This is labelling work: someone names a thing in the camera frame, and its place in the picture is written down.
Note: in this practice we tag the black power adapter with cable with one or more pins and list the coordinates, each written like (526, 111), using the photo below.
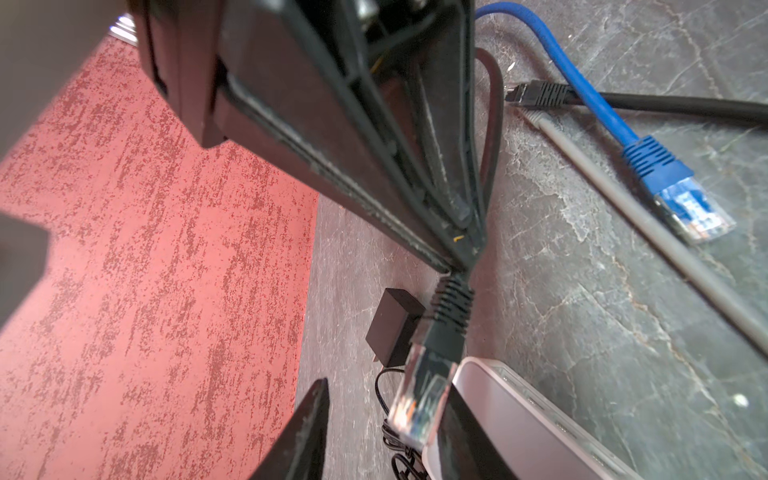
(389, 337)

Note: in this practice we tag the white small network switch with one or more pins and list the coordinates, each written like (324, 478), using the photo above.
(533, 436)

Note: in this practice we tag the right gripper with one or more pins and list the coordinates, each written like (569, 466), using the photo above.
(178, 45)

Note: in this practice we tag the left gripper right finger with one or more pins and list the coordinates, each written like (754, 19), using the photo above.
(465, 451)

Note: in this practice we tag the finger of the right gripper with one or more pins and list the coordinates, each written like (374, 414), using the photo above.
(376, 114)

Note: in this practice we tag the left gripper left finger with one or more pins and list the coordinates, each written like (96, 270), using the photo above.
(299, 451)

